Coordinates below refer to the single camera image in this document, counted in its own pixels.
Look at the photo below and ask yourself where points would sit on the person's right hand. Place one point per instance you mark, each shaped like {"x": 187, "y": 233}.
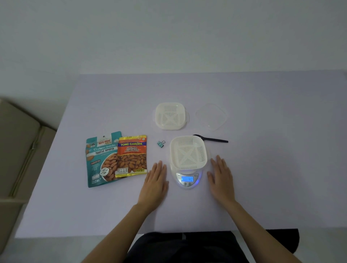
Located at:
{"x": 222, "y": 184}

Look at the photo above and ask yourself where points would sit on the person's left hand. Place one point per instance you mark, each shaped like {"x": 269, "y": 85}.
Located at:
{"x": 154, "y": 187}

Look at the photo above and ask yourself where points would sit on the white kitchen scale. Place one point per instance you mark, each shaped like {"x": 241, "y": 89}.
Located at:
{"x": 187, "y": 183}

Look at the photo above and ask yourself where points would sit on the orange salted almonds bag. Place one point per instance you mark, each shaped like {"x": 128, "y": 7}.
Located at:
{"x": 131, "y": 160}

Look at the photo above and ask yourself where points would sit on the white square plastic container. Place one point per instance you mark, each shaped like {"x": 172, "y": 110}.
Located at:
{"x": 189, "y": 154}
{"x": 170, "y": 116}

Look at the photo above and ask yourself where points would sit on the black plastic spoon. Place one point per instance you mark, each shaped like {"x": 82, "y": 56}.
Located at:
{"x": 217, "y": 140}

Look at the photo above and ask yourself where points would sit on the teal roasted almonds bag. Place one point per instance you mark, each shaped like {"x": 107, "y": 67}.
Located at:
{"x": 97, "y": 162}

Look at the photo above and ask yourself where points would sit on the person's left forearm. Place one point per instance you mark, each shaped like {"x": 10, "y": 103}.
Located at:
{"x": 116, "y": 238}

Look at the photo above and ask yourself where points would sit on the person's right forearm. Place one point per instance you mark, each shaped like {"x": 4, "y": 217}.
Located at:
{"x": 257, "y": 238}

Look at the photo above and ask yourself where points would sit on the person's black clothing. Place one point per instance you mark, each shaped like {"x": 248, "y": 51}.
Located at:
{"x": 184, "y": 249}

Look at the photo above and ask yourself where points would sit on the teal binder clip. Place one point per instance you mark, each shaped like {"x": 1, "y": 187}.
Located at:
{"x": 161, "y": 143}

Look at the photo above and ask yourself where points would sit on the beige sofa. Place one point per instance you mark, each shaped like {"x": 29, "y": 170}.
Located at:
{"x": 19, "y": 151}

